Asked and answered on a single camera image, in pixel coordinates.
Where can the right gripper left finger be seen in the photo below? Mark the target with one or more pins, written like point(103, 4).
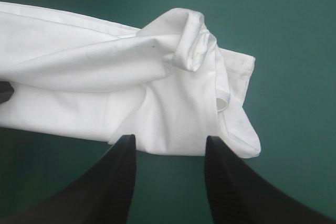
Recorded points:
point(105, 187)

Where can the white T-shirt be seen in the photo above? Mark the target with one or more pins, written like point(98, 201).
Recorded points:
point(92, 82)

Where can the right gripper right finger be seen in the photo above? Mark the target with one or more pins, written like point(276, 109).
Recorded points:
point(241, 190)

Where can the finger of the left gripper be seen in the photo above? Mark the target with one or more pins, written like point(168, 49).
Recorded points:
point(4, 91)

